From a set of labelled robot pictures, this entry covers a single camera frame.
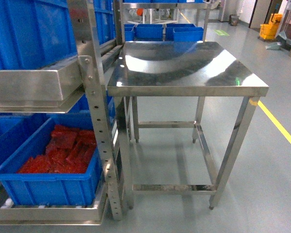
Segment steel shelf rack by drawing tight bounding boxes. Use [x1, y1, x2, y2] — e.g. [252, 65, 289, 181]
[0, 0, 124, 225]

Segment red plastic parts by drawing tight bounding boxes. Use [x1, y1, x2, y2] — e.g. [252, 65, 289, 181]
[17, 124, 97, 174]

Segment blue bin with red parts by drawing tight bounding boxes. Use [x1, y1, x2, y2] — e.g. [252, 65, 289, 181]
[0, 114, 102, 206]

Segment steel side table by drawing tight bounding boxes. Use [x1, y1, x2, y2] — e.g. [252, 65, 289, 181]
[107, 41, 269, 209]

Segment blue bin middle front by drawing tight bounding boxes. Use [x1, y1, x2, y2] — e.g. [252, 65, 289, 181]
[0, 114, 47, 165]

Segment yellow mop bucket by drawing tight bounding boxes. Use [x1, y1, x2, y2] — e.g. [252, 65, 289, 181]
[259, 13, 283, 41]

